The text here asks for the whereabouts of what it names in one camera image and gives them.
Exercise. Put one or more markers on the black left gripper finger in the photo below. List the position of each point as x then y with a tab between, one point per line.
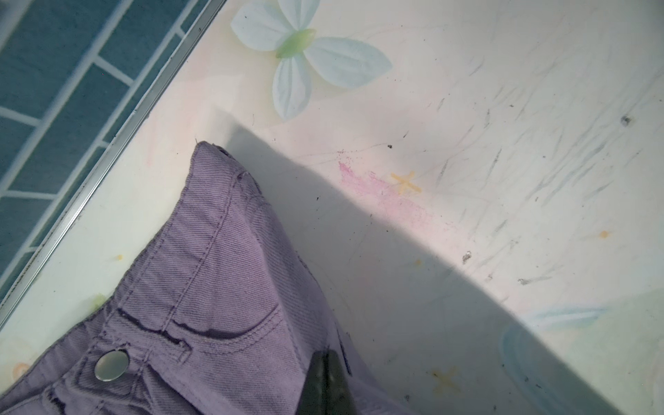
326	390

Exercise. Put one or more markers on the purple trousers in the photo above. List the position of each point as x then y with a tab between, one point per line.
218	315

